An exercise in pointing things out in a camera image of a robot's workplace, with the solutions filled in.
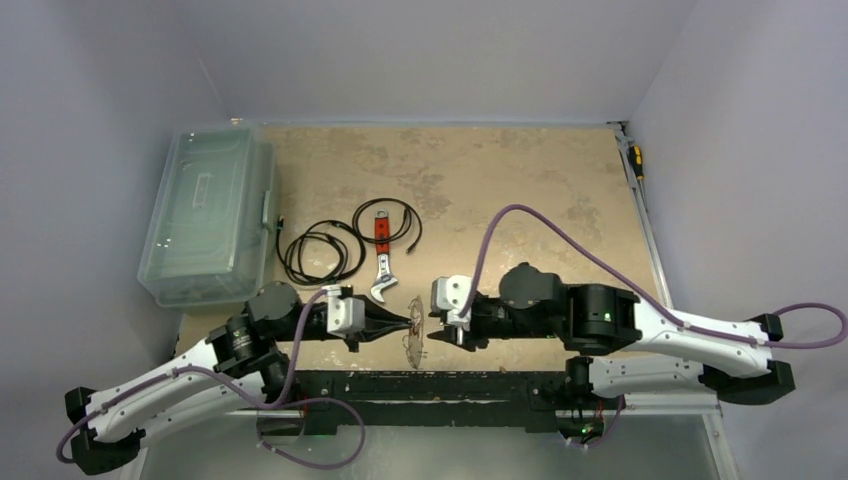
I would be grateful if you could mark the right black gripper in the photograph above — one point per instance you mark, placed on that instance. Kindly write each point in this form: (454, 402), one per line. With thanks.
(454, 328)

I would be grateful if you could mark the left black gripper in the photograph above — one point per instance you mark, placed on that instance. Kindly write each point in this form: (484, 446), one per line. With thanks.
(377, 323)

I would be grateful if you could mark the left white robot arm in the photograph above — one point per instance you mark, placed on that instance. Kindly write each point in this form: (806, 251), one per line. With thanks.
(249, 361)

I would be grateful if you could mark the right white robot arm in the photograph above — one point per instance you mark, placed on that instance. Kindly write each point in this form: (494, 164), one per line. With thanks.
(623, 343)

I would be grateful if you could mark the clear plastic storage box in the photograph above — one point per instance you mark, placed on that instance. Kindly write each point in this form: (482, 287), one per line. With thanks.
(207, 243)

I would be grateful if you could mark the yellow black screwdriver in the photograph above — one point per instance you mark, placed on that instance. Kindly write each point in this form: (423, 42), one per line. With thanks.
(635, 159)

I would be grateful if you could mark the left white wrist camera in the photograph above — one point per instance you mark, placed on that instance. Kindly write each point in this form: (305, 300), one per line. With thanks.
(345, 312)

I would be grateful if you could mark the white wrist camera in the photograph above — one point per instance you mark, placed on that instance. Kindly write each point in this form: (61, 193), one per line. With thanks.
(345, 312)
(449, 295)

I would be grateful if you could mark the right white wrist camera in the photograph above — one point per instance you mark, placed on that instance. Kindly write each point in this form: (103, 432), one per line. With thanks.
(449, 295)

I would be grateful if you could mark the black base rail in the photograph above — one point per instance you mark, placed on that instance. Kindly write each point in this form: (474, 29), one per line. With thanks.
(535, 401)

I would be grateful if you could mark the red handled adjustable wrench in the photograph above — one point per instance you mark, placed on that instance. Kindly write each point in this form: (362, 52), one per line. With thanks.
(385, 278)

